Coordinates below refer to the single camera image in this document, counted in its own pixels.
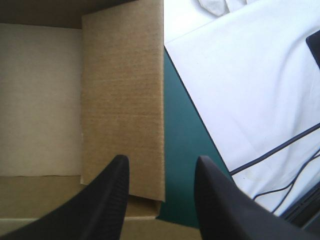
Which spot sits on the brown cardboard box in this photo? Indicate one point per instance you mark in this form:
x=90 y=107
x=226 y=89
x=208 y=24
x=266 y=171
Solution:
x=120 y=87

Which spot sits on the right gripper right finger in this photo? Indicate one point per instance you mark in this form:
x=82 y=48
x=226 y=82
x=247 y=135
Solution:
x=225 y=207

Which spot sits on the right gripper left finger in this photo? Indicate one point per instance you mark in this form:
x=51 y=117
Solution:
x=100 y=205

